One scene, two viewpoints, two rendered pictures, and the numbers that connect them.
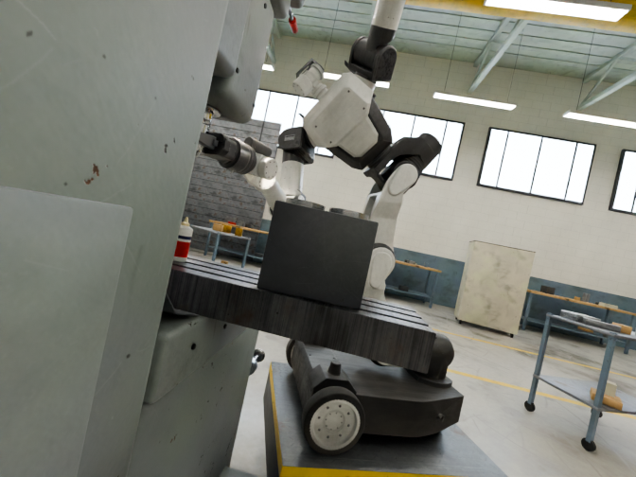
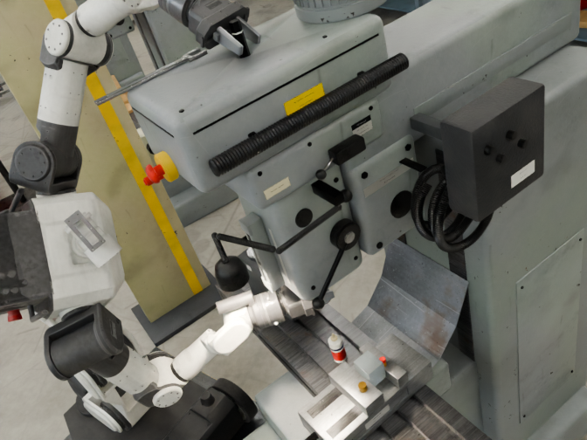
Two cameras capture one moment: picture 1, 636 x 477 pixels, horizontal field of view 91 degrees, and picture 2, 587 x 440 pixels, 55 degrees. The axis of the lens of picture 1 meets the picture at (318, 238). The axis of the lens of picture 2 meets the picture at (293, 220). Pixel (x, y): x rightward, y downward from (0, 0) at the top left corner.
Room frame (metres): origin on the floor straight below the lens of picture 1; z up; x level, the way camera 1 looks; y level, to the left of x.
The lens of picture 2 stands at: (1.33, 1.28, 2.27)
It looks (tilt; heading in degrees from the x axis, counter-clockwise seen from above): 36 degrees down; 240
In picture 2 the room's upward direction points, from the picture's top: 18 degrees counter-clockwise
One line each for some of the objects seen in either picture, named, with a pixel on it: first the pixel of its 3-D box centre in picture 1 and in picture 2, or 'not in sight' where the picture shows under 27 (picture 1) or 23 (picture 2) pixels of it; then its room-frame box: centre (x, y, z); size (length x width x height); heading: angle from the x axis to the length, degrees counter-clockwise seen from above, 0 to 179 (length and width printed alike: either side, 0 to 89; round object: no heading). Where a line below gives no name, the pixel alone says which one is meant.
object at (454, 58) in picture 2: not in sight; (439, 58); (0.28, 0.40, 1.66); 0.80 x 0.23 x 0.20; 174
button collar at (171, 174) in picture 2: not in sight; (166, 166); (1.00, 0.32, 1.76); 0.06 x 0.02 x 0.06; 84
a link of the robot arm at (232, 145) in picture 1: (223, 151); (286, 302); (0.85, 0.30, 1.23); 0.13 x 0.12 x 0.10; 62
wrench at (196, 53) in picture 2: not in sight; (151, 75); (0.92, 0.22, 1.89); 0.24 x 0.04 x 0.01; 175
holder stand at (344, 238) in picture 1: (318, 250); (277, 277); (0.70, -0.01, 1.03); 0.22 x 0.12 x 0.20; 91
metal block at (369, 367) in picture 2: not in sight; (369, 368); (0.79, 0.49, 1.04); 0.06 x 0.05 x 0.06; 86
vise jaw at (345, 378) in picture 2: not in sight; (355, 388); (0.84, 0.49, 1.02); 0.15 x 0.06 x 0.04; 86
